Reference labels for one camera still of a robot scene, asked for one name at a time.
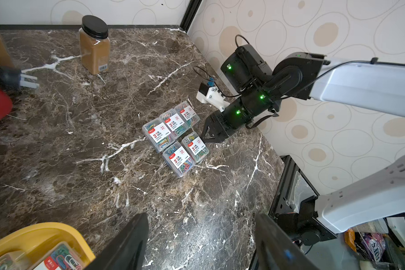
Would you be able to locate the yellow storage tray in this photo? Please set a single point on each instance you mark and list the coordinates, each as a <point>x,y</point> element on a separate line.
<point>37,240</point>

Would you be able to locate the right spice jar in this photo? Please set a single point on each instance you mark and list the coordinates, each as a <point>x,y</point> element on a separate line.
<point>94,44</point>

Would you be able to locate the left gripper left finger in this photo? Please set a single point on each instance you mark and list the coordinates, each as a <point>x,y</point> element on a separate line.
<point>127,250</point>

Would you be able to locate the paper clip box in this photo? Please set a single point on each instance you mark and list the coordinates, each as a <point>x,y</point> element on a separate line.
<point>61,257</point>
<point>178,159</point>
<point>174,122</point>
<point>195,146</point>
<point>188,114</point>
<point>159,134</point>
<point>14,261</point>

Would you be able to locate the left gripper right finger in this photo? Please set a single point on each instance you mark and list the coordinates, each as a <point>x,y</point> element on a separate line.
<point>275,250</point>

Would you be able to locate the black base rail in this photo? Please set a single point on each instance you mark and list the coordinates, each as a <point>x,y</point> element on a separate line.
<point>283,199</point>

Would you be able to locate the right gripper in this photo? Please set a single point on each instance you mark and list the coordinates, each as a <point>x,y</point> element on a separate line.
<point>248,73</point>

